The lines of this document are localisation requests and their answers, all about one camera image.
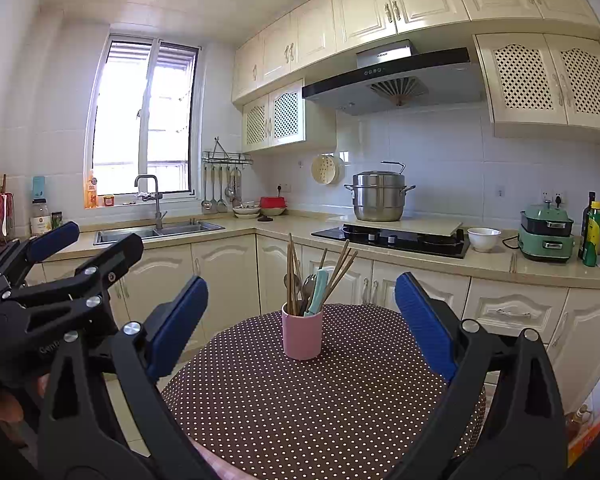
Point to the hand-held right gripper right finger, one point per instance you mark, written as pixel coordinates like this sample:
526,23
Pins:
425,325

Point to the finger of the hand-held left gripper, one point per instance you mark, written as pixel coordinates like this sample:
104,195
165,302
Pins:
52,240
117,255

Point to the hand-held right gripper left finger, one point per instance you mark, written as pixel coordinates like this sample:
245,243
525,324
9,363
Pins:
177,330

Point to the light blue sheathed knife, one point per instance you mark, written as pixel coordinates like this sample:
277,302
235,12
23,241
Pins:
319,290

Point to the pink cup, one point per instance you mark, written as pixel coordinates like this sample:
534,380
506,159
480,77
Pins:
302,335

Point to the set of wooden chopsticks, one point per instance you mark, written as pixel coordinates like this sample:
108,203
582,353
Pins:
291,260

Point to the person's left hand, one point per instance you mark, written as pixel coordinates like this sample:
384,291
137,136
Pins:
7,407

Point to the small dark jar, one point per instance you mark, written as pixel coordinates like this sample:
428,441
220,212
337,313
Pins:
56,220

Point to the white label jar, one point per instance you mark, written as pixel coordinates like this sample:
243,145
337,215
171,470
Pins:
40,217

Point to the stainless steel sink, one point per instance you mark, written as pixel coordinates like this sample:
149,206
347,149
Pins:
155,233

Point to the small red jar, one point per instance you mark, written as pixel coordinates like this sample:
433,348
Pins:
109,200

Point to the red utensil holder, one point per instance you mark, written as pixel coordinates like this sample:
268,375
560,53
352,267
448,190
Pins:
2,215

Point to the orange bottle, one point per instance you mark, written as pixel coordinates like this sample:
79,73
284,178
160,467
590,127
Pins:
91,192

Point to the grey sink faucet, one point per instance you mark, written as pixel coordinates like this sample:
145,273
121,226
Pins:
153,195

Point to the cream base cabinets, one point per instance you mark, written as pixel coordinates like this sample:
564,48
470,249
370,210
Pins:
230,270

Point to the black gas hob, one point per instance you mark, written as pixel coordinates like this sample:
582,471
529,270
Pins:
395,241

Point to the beige kitchen countertop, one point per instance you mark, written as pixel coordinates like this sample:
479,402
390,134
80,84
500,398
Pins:
490,262

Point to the white ceramic bowl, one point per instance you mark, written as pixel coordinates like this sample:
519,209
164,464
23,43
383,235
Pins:
272,211
483,239

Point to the hanging metal ladle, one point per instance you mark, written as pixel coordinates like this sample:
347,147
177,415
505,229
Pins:
206,200

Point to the hanging metal spatula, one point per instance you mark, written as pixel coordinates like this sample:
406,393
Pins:
222,202

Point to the hanging metal skimmer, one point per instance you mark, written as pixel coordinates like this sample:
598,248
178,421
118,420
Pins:
228,187

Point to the hanging metal serving spoon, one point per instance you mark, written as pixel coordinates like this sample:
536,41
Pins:
236,190

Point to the stack of white bowls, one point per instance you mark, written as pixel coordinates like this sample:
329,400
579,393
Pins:
246,211

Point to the stainless steel steamer pot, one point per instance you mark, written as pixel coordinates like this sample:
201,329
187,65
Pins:
380,195

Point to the kitchen window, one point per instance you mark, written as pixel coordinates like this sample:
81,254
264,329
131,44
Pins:
145,120

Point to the green electric cooker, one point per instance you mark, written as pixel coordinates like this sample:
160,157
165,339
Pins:
546,232

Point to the red container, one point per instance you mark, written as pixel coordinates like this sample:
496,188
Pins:
272,201

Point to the cream perforated steamer plate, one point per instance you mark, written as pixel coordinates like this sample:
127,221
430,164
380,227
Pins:
326,167

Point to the green bottle yellow cap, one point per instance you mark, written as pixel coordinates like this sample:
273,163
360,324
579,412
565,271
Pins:
592,237

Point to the dark green oil bottle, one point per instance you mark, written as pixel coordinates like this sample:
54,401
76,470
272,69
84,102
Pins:
586,215

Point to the orange plastic bag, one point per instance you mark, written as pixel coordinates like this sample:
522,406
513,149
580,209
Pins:
590,430

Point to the cream lattice door cabinet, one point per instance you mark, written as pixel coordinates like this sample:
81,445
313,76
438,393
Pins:
545,80
280,115

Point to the grey range hood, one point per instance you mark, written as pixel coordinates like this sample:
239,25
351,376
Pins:
395,80

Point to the light blue wall holder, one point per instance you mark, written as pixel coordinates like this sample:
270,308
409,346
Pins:
38,186

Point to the metal wall utensil rack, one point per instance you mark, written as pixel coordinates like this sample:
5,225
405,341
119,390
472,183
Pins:
225,155

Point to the white wall socket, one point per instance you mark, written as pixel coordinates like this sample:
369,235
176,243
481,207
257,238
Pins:
500,191
282,187
545,195
559,199

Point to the cream upper wall cabinets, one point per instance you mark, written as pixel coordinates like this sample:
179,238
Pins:
405,5

